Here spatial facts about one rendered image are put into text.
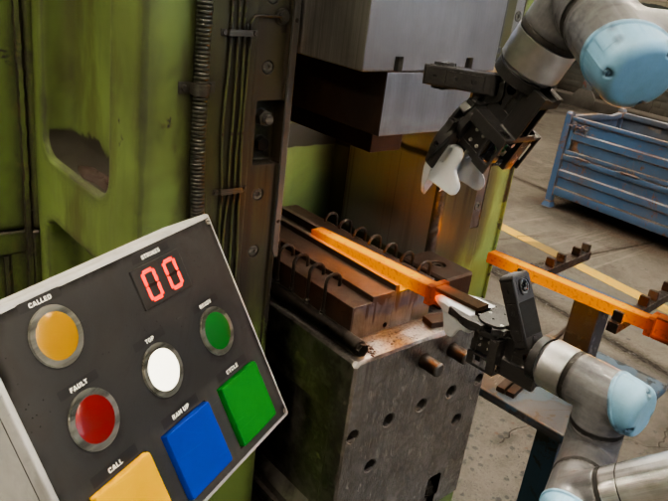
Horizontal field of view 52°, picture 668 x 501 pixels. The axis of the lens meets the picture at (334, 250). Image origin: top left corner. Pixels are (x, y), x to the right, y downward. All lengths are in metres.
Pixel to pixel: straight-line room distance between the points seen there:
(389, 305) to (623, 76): 0.65
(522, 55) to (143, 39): 0.48
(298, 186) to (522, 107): 0.87
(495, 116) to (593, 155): 4.36
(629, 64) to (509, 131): 0.20
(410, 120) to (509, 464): 1.66
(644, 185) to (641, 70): 4.34
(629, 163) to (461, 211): 3.63
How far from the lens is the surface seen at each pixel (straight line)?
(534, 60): 0.80
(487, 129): 0.83
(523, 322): 1.04
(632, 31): 0.69
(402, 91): 1.05
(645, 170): 5.03
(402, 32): 1.03
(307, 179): 1.62
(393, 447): 1.32
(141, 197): 1.00
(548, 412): 1.53
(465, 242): 1.55
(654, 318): 1.38
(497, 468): 2.49
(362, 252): 1.26
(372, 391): 1.18
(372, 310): 1.17
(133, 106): 0.99
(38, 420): 0.65
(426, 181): 0.91
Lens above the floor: 1.50
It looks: 23 degrees down
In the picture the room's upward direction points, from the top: 7 degrees clockwise
